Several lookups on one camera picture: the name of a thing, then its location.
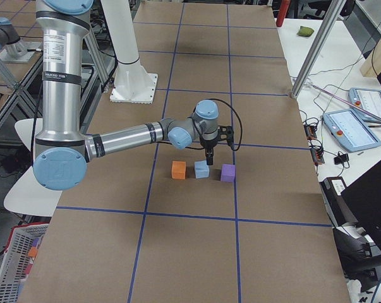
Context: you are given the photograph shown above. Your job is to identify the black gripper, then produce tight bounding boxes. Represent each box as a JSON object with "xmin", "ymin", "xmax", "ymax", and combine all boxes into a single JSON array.
[{"xmin": 201, "ymin": 137, "xmax": 218, "ymax": 165}]

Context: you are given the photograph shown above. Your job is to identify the light blue foam block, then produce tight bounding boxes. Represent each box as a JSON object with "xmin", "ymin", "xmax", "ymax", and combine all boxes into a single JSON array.
[{"xmin": 194, "ymin": 160, "xmax": 210, "ymax": 179}]

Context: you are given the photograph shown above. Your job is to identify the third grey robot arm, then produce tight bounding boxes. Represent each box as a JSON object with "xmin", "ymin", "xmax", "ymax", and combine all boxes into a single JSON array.
[{"xmin": 0, "ymin": 17, "xmax": 42, "ymax": 64}]

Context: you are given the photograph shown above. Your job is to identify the purple foam block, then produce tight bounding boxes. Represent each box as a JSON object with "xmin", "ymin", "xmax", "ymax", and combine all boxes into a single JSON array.
[{"xmin": 221, "ymin": 164, "xmax": 236, "ymax": 182}]

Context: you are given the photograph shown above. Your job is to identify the orange foam block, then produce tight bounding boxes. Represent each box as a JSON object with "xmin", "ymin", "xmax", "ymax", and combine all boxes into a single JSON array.
[{"xmin": 171, "ymin": 161, "xmax": 186, "ymax": 180}]

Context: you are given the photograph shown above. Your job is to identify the green tipped metal rod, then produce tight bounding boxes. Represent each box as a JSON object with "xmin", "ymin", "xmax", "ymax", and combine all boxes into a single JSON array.
[{"xmin": 304, "ymin": 84, "xmax": 381, "ymax": 123}]

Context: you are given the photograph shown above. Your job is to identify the blue teach pendant near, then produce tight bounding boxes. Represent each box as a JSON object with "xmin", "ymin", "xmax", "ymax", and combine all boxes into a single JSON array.
[{"xmin": 323, "ymin": 109, "xmax": 381, "ymax": 152}]

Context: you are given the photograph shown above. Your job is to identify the blue teach pendant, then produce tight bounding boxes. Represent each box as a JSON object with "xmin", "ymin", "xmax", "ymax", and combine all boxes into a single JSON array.
[
  {"xmin": 323, "ymin": 109, "xmax": 381, "ymax": 152},
  {"xmin": 348, "ymin": 88, "xmax": 381, "ymax": 122}
]

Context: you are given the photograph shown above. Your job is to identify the green cloth pouch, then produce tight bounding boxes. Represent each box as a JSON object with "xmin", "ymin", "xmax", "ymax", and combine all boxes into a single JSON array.
[{"xmin": 297, "ymin": 26, "xmax": 315, "ymax": 37}]

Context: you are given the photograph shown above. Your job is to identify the red cylinder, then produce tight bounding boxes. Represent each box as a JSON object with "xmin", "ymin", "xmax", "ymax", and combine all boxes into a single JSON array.
[{"xmin": 276, "ymin": 0, "xmax": 291, "ymax": 27}]

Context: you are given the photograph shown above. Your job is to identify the black laptop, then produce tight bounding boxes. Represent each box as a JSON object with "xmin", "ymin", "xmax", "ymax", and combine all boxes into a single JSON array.
[{"xmin": 342, "ymin": 160, "xmax": 381, "ymax": 250}]

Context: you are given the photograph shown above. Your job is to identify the blue teach pendant far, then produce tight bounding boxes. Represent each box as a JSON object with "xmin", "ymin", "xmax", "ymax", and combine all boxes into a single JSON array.
[{"xmin": 348, "ymin": 88, "xmax": 381, "ymax": 122}]

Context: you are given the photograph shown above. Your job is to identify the wooden board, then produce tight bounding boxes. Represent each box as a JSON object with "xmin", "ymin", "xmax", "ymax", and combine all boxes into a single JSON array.
[{"xmin": 360, "ymin": 39, "xmax": 381, "ymax": 78}]

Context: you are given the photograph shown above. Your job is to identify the grey plastic basket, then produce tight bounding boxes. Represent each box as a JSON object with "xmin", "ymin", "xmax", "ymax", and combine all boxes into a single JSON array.
[{"xmin": 0, "ymin": 223, "xmax": 49, "ymax": 302}]

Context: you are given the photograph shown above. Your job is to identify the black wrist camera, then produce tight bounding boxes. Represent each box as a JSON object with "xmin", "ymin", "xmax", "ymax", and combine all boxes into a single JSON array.
[{"xmin": 217, "ymin": 126, "xmax": 234, "ymax": 150}]

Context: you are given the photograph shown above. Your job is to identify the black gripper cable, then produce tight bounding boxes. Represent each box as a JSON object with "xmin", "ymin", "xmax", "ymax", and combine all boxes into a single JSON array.
[{"xmin": 190, "ymin": 98, "xmax": 243, "ymax": 152}]

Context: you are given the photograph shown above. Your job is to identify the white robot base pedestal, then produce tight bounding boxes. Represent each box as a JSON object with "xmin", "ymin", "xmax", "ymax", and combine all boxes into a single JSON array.
[{"xmin": 101, "ymin": 0, "xmax": 158, "ymax": 104}]

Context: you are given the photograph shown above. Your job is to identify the aluminium frame post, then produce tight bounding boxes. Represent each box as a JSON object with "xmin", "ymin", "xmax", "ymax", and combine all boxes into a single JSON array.
[{"xmin": 291, "ymin": 0, "xmax": 346, "ymax": 99}]

